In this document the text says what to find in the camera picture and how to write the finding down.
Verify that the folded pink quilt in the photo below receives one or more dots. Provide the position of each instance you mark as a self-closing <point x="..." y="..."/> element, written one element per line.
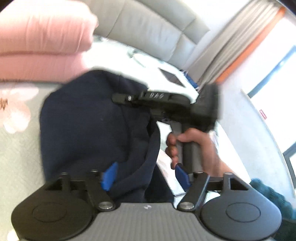
<point x="45" y="40"/>

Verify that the white pillow with grey patch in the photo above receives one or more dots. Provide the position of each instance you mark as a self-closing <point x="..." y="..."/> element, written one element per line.
<point x="154" y="81"/>

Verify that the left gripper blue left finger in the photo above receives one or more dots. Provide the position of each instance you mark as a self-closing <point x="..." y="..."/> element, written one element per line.
<point x="98" y="184"/>

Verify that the navy hoodie with white stripes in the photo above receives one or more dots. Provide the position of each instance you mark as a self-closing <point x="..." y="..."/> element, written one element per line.
<point x="82" y="129"/>

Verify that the person's right hand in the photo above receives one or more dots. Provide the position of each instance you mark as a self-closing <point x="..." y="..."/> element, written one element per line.
<point x="211" y="163"/>

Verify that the window with dark frame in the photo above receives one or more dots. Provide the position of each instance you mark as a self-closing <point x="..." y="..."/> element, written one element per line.
<point x="272" y="93"/>

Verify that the beige and orange curtain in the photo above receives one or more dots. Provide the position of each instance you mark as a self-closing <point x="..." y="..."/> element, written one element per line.
<point x="232" y="44"/>

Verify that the beige padded headboard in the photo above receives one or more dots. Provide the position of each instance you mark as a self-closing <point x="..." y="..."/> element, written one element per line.
<point x="166" y="30"/>

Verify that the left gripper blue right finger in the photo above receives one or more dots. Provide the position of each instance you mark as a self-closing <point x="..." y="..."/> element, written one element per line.
<point x="195" y="186"/>

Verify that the green floral bedspread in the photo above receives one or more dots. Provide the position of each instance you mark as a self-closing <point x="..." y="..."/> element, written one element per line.
<point x="21" y="171"/>

